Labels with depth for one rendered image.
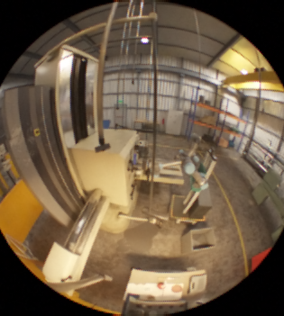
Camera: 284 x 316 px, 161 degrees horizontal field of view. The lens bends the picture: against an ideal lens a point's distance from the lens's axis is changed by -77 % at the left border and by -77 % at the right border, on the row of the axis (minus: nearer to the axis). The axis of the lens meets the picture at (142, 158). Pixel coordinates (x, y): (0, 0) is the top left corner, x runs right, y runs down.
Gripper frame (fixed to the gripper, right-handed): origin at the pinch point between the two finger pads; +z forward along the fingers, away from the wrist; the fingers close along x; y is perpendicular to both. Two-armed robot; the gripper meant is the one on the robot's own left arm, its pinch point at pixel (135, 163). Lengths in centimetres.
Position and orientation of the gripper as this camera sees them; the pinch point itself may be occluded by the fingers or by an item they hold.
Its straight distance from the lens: 115.4
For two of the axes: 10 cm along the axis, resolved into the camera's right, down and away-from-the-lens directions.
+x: -0.6, 8.5, 5.2
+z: -9.9, -1.3, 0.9
